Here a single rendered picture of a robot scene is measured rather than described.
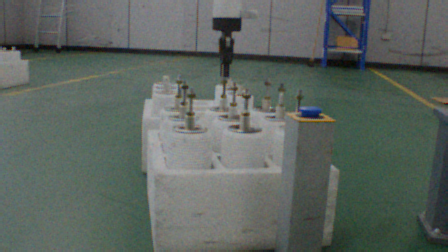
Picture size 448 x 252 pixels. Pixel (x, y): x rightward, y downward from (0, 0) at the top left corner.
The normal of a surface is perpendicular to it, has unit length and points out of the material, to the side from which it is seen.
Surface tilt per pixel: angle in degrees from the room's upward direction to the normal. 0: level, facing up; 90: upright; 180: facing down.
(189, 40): 90
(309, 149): 90
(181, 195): 90
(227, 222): 90
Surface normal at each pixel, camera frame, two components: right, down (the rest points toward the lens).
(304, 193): 0.19, 0.21
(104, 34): -0.19, 0.19
